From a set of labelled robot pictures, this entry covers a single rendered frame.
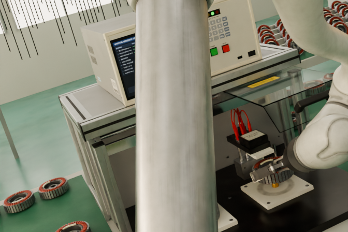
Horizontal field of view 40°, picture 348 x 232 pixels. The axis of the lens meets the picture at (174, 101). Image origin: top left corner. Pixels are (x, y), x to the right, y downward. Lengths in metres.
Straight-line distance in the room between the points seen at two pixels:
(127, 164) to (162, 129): 0.92
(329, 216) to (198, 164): 0.75
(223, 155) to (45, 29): 6.15
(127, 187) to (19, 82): 6.18
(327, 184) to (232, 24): 0.52
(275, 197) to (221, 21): 0.51
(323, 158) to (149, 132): 0.55
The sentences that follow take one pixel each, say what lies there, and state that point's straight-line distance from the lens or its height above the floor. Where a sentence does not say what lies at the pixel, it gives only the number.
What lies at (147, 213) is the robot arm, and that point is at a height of 1.20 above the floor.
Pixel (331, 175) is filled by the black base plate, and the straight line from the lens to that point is 1.46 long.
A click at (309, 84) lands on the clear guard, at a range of 1.30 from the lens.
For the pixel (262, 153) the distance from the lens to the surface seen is 1.39.
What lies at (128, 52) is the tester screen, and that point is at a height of 1.26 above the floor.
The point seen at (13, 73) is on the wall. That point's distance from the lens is 7.58.
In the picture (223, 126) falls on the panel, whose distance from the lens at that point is 1.57.
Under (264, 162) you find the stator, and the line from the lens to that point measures 1.41.
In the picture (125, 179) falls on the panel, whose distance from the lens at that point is 1.50.
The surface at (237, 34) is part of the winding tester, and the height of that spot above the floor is 1.21.
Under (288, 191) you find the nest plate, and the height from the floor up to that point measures 0.78.
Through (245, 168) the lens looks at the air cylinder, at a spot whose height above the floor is 0.81.
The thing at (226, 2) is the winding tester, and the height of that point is 1.31.
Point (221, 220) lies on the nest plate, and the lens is 1.31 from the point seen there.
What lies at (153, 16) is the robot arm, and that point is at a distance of 0.63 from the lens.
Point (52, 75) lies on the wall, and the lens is 7.63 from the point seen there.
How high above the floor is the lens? 1.47
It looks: 17 degrees down
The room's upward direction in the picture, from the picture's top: 15 degrees counter-clockwise
